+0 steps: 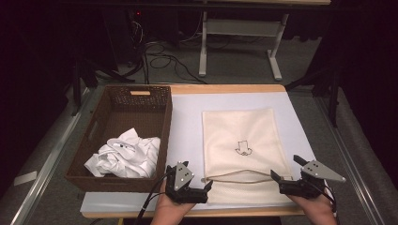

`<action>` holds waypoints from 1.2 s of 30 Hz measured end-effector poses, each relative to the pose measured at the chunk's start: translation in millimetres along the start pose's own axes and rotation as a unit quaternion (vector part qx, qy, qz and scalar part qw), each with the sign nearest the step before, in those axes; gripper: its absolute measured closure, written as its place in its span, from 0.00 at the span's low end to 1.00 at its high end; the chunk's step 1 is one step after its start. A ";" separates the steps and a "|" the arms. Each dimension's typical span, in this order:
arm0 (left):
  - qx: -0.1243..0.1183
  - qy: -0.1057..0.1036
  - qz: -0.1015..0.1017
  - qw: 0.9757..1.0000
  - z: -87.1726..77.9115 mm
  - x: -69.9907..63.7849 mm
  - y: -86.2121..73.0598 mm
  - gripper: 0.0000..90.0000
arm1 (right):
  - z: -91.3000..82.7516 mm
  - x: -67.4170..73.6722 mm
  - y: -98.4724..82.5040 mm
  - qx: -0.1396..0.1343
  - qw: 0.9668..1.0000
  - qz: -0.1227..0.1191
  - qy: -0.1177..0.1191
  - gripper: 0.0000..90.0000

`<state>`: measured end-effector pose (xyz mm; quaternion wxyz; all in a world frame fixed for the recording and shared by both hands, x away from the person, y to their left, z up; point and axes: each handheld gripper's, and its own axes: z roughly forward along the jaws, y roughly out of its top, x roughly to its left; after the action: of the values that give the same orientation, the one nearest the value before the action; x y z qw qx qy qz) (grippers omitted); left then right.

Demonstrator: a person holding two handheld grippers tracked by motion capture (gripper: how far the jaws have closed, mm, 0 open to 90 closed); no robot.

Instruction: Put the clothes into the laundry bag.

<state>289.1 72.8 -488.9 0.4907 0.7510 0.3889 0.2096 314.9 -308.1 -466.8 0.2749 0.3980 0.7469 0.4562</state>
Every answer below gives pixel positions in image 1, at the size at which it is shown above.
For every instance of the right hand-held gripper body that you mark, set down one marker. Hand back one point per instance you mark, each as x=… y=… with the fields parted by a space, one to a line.
x=319 y=172

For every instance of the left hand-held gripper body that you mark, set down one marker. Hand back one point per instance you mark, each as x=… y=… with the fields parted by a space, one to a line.
x=182 y=176

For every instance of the white garment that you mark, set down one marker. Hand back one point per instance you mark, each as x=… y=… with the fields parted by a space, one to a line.
x=131 y=156

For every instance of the brown woven basket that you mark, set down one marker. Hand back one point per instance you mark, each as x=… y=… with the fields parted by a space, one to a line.
x=125 y=118

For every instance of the person's right hand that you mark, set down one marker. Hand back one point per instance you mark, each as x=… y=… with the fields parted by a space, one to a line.
x=319 y=209

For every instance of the person's left hand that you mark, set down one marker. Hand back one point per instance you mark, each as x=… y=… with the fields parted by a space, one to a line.
x=169 y=212

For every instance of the white table mat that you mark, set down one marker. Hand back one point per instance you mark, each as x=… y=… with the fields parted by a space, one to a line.
x=187 y=125

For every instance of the black metal stand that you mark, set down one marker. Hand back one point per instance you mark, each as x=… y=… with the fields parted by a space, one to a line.
x=333 y=93
x=78 y=84

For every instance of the black computer case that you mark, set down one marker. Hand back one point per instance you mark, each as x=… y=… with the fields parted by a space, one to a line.
x=125 y=34

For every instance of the pale tape strip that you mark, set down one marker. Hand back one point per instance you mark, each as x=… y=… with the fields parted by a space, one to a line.
x=25 y=178

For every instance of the metal floor rail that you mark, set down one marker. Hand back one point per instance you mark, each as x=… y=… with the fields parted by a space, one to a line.
x=347 y=162
x=47 y=165

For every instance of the white metal desk frame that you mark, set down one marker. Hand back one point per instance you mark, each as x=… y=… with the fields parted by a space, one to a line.
x=203 y=50

